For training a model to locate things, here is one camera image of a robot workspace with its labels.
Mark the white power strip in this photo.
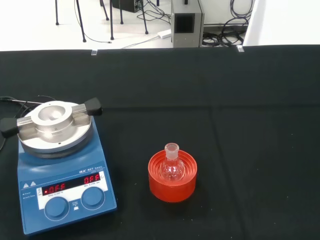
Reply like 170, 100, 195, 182
157, 28, 173, 40

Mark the red ribbed flask ring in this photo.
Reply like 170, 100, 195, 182
147, 147, 198, 204

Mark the black floor cable bundle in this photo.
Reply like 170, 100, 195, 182
201, 0, 252, 48

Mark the black bench cloth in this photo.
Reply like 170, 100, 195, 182
0, 44, 320, 240

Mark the blue base heater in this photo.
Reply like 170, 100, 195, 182
0, 96, 118, 236

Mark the black tripod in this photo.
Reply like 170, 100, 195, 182
54, 0, 87, 43
99, 0, 150, 41

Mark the white panel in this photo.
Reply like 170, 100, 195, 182
242, 0, 320, 47

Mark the black heater cable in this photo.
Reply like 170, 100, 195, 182
0, 95, 35, 151

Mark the thin metal probe rod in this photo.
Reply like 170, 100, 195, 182
9, 98, 51, 105

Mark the grey metal cabinet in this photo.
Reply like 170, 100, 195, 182
170, 0, 205, 49

